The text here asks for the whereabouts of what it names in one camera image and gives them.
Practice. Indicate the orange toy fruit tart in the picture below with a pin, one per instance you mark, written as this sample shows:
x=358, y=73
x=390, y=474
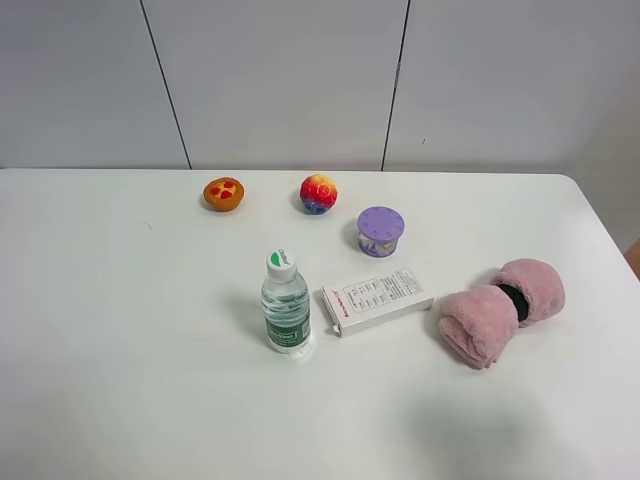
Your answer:
x=224, y=194

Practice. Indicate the black band around towel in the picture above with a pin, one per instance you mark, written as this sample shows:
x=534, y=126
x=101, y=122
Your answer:
x=518, y=299

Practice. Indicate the rolled pink fluffy towel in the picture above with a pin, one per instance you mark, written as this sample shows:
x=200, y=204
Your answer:
x=480, y=322

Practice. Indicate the rainbow textured ball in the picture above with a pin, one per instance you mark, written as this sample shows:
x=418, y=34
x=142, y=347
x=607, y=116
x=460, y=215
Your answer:
x=318, y=194

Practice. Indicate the clear water bottle green label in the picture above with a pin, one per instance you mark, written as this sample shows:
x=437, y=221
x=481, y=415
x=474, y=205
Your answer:
x=285, y=301

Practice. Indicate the white cardboard box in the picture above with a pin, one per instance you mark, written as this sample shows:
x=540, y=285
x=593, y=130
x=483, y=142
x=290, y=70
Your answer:
x=357, y=305

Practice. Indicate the purple lidded round container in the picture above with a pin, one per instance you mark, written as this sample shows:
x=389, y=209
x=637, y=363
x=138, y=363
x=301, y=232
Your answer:
x=379, y=230

